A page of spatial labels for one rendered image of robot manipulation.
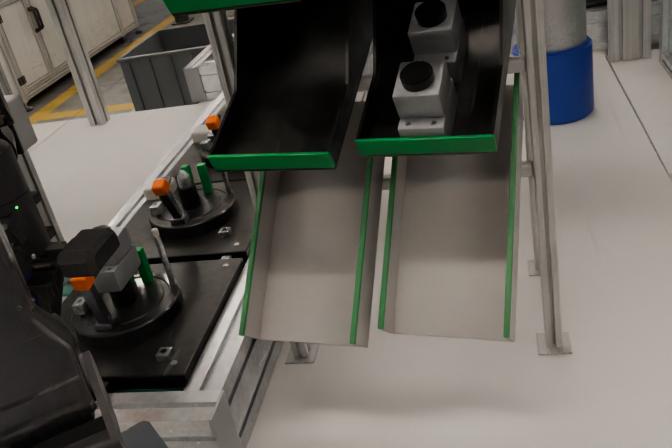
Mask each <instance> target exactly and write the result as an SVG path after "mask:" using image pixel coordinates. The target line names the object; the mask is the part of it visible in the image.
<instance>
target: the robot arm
mask: <svg viewBox="0 0 672 448"><path fill-rule="evenodd" d="M1 113H3V115H1ZM11 124H15V122H14V118H13V115H12V113H11V111H10V108H9V106H8V104H7V102H6V100H5V98H4V96H3V93H2V91H1V89H0V448H125V446H124V443H123V439H122V436H121V432H120V428H119V425H118V421H117V417H116V415H115V412H114V409H113V407H112V404H111V402H110V399H109V397H108V394H107V392H106V389H105V386H104V384H103V381H102V379H101V376H100V374H99V371H98V369H97V366H96V364H95V361H94V359H93V357H92V354H91V352H90V351H89V350H88V351H86V352H83V353H81V352H80V349H79V347H78V345H77V342H76V340H75V338H74V335H73V333H72V331H71V329H70V327H69V326H68V325H67V324H66V322H65V320H64V319H62V318H61V317H60V316H61V305H62V294H63V283H64V279H65V277H66V278H75V277H89V276H95V275H97V274H98V273H99V271H100V270H101V269H102V268H103V266H104V265H105V264H106V263H107V261H108V260H109V259H110V258H111V256H112V255H113V254H114V253H115V251H116V250H117V249H118V248H119V246H120V242H119V240H118V237H117V234H116V233H115V232H114V231H113V230H111V229H109V228H107V227H105V228H94V229H83V230H81V231H80V232H79V233H78V234H77V235H76V236H75V237H74V238H72V239H71V240H70V241H69V242H68V243H67V242H66V241H58V242H51V241H50V240H51V239H52V238H53V237H54V236H55V235H56V231H55V229H54V226H44V223H43V221H42V218H41V216H40V213H39V211H38V209H37V206H36V205H37V204H38V203H39V202H40V201H41V200H42V197H41V194H40V192H39V191H31V192H30V189H29V187H28V185H27V182H26V180H25V177H24V175H23V172H22V170H21V168H20V165H19V163H18V155H17V149H16V143H15V138H14V134H13V132H12V130H11V129H10V128H9V127H8V125H11ZM35 203H36V204H35ZM96 401H97V402H98V405H99V408H100V411H101V414H102V416H100V417H98V418H96V419H95V413H94V412H95V410H96V408H97V406H96V403H95V402H96Z"/></svg>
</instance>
